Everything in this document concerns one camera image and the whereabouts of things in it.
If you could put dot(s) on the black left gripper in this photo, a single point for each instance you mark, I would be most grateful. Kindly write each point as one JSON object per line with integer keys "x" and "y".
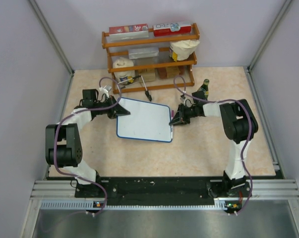
{"x": 117, "y": 110}

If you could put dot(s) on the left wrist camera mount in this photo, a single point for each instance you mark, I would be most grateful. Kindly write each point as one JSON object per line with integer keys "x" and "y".
{"x": 105, "y": 90}

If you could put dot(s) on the blue framed whiteboard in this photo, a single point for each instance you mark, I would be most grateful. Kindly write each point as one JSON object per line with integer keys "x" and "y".
{"x": 147, "y": 121}

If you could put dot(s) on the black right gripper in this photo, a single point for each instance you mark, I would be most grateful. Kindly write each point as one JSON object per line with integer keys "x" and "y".
{"x": 180, "y": 114}

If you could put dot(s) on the green glass Perrier bottle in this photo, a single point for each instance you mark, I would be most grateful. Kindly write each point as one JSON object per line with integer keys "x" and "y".
{"x": 205, "y": 88}

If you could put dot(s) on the white flour bag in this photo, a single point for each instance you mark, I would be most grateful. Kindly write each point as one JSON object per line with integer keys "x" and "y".
{"x": 124, "y": 77}
{"x": 181, "y": 50}

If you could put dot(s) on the orange wooden shelf rack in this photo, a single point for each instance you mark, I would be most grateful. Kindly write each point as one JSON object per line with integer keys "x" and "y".
{"x": 119, "y": 49}

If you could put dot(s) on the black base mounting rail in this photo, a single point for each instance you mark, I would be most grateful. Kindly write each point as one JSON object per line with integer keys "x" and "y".
{"x": 161, "y": 191}

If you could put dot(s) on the brown brick-pattern box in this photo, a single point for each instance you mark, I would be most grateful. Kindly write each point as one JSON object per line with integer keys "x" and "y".
{"x": 170, "y": 72}

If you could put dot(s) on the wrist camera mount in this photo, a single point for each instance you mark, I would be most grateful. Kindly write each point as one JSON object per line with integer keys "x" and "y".
{"x": 105, "y": 90}
{"x": 185, "y": 101}

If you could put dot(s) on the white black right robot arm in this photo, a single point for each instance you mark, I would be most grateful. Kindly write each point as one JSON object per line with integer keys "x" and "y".
{"x": 239, "y": 126}

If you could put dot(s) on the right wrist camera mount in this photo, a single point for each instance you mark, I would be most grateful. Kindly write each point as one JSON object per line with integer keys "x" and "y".
{"x": 185, "y": 101}

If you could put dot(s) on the red foil roll box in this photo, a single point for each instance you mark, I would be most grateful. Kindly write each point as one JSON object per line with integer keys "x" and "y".
{"x": 129, "y": 32}

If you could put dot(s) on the clear plastic container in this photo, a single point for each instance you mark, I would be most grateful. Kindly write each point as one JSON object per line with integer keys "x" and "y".
{"x": 142, "y": 56}

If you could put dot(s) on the white flour bag left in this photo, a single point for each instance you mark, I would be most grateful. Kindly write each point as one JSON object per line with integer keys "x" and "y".
{"x": 124, "y": 77}

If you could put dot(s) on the red white wrap box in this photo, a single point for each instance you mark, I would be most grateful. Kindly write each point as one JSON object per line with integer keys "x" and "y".
{"x": 174, "y": 28}

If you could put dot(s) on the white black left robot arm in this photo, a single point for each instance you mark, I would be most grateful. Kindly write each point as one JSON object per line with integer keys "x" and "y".
{"x": 63, "y": 145}

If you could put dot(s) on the white flour bag right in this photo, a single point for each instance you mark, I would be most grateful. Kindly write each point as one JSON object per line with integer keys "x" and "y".
{"x": 181, "y": 50}

